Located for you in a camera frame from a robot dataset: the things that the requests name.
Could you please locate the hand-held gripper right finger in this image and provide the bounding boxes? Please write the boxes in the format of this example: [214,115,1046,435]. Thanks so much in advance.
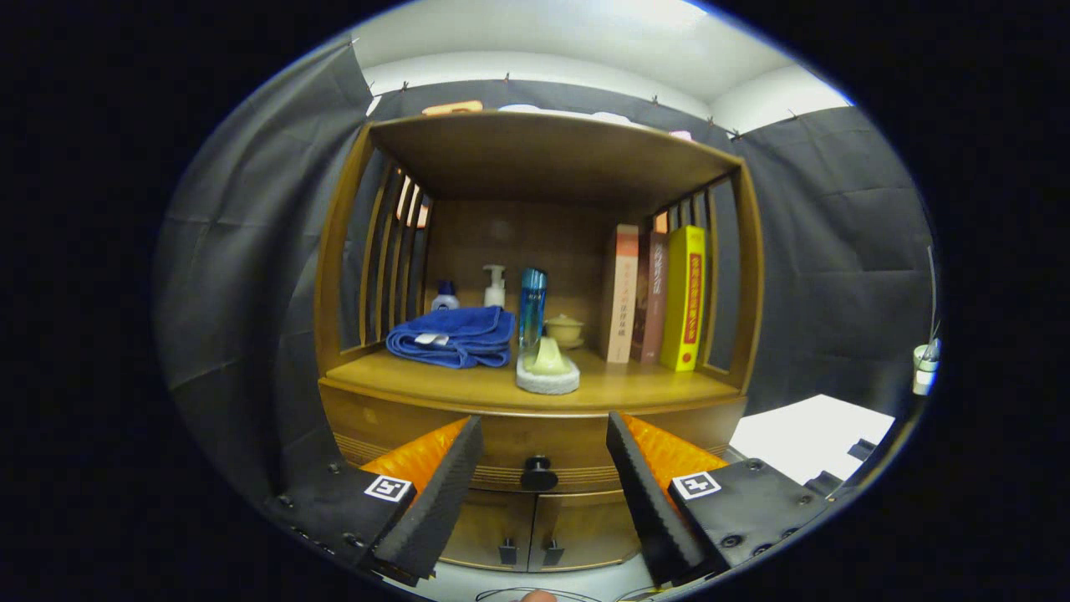
[605,411,839,586]

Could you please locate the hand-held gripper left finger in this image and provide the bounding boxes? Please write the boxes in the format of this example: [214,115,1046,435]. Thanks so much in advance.
[255,416,486,586]

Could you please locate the black round drawer knob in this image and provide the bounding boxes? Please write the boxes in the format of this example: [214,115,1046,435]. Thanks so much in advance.
[520,456,559,492]

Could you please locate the wooden drawer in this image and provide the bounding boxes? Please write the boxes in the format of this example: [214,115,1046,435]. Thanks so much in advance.
[319,380,749,496]

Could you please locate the green scrub brush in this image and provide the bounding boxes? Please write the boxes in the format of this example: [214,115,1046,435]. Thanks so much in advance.
[515,336,581,396]

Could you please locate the wooden countertop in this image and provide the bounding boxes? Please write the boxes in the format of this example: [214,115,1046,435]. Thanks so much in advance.
[322,344,745,416]

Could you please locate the wooden cabinet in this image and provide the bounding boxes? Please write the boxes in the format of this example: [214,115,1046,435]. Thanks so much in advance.
[313,110,766,578]

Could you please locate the blue folded towel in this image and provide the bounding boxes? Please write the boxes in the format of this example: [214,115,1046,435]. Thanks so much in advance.
[385,305,516,370]

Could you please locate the beige lidded teacup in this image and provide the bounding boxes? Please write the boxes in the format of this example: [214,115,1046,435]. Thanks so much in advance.
[544,314,586,350]

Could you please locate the tall blue transparent bottle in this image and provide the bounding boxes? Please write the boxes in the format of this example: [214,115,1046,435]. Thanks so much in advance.
[517,267,548,356]

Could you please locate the brown book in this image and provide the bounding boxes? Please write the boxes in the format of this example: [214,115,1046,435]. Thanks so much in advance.
[631,231,670,364]

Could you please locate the pink and white book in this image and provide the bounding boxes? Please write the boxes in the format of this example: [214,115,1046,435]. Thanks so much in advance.
[601,223,640,365]

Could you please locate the yellow book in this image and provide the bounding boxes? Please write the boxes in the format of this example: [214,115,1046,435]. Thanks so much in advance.
[660,225,707,373]

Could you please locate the white round device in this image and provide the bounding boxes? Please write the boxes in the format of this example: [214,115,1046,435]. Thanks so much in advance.
[911,339,943,396]

